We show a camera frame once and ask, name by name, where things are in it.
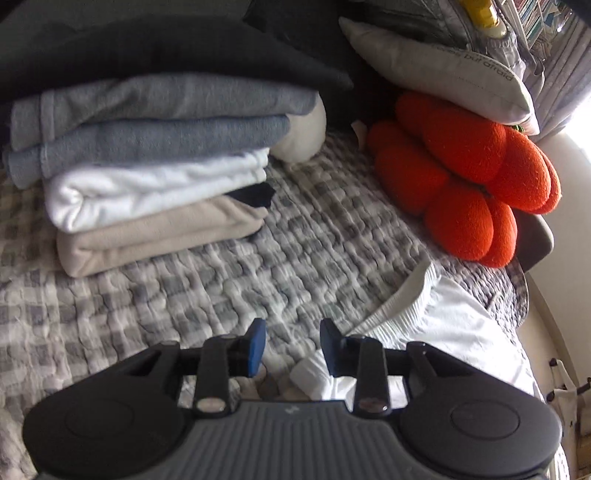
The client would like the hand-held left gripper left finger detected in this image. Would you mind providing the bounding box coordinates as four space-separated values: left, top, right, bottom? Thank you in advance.
122 318 267 415

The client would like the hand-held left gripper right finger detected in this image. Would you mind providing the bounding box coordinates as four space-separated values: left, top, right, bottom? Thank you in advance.
320 318 462 415

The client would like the white garment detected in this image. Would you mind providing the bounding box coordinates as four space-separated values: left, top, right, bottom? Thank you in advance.
288 261 546 402
44 148 271 234

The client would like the grey checked quilt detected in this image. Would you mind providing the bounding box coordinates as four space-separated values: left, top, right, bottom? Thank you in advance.
0 124 573 480

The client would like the dark navy folded garment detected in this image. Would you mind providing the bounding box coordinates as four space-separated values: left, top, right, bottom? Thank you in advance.
228 182 275 208

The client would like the beige folded garment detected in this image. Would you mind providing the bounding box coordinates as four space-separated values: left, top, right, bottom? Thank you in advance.
56 194 269 278

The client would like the white folded garment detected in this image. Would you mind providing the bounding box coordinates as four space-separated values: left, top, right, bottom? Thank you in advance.
44 148 271 234

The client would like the white round plush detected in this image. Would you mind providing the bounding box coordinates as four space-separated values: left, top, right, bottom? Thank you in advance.
270 95 328 162

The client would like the blue-grey folded garment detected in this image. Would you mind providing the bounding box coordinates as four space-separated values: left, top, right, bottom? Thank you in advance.
4 114 291 190

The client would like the white office chair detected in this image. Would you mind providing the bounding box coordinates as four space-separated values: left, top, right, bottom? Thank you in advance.
547 357 591 430

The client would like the orange flower cushion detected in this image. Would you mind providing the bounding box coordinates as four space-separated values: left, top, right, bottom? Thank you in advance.
367 90 561 271

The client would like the grey folded garment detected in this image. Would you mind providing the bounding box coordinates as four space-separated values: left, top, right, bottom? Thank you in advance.
9 74 324 151

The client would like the grey white pillow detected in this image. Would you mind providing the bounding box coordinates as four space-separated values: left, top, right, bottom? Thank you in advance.
339 16 541 137

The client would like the dark grey cloth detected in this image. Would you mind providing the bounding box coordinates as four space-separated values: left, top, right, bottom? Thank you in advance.
0 21 354 116

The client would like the grey patterned bag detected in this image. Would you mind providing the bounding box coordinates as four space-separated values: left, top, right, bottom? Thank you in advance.
416 0 527 79

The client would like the grey curtain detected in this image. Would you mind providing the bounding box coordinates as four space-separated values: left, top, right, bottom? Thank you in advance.
522 18 591 139

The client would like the yellow object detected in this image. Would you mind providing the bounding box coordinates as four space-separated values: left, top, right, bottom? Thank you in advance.
462 0 502 26

